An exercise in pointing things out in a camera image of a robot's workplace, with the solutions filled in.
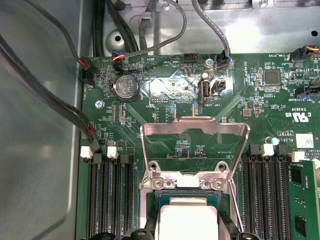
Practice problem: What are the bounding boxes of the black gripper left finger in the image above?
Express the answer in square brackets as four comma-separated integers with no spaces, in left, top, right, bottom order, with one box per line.
[86,216,157,240]

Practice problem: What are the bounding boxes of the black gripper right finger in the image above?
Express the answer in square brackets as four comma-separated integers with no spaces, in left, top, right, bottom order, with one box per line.
[218,211,262,240]

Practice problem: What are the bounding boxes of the thin wire locking lever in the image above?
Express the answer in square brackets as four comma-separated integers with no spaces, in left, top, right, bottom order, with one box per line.
[227,178,245,233]

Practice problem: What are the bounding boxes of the silver-topped CPU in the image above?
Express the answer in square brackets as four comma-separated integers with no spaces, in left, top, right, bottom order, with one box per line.
[154,191,222,240]

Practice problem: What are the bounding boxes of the metal socket cover frame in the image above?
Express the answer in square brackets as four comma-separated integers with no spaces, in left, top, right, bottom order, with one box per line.
[139,116,251,181]

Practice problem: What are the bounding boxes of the CPU socket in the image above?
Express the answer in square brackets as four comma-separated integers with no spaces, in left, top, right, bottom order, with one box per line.
[138,161,242,240]

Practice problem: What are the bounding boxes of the RAM slot with black clip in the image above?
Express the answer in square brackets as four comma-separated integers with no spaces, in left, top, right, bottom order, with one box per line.
[119,154,136,240]
[92,152,107,240]
[241,144,260,240]
[264,144,290,240]

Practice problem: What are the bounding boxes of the RAM slot with white clip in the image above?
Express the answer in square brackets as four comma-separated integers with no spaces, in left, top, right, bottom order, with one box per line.
[252,144,275,240]
[80,146,95,240]
[276,151,306,240]
[106,146,120,240]

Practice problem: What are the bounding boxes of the green RAM stick black chips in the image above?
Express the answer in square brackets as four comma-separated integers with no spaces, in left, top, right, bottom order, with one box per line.
[287,159,320,240]

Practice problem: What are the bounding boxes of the silver capacitor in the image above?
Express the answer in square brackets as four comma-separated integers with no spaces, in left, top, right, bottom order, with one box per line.
[265,136,280,148]

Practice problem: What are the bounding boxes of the white board label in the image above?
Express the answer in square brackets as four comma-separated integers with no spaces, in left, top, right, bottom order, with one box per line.
[295,133,314,148]

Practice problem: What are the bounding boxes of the black open PC case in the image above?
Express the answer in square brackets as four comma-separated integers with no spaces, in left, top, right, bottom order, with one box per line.
[0,0,320,240]

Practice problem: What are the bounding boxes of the green motherboard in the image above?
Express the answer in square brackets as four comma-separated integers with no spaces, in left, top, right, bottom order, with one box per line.
[76,52,320,240]

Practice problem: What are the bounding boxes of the silver internal USB port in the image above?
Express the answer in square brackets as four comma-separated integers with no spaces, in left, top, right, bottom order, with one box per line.
[198,79,213,103]

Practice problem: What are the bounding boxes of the round coin battery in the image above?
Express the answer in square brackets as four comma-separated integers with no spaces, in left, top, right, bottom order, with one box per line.
[114,74,141,102]

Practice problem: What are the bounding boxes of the square black chip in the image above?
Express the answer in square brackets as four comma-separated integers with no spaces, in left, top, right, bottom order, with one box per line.
[264,70,280,85]

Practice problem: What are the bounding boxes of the black board connector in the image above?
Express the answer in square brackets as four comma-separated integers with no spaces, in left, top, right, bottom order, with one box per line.
[293,85,320,99]

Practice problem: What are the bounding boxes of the grey braided cable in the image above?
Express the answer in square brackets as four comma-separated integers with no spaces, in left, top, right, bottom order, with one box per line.
[111,0,188,72]
[191,0,233,63]

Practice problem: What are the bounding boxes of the thin black fan cable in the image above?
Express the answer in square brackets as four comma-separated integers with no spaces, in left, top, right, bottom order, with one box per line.
[23,0,100,85]

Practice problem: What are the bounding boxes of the flat black power cable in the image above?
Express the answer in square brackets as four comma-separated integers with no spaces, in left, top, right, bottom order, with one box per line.
[0,32,103,155]

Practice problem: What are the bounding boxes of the black connector coloured wires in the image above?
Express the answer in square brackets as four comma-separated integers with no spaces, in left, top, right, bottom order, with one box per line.
[289,44,320,62]

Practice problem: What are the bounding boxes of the grey sleeved cable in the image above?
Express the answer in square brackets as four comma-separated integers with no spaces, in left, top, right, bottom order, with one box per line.
[138,11,154,51]

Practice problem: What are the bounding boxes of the thick black cable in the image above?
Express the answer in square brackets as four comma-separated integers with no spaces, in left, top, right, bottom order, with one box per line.
[92,0,106,58]
[106,0,140,53]

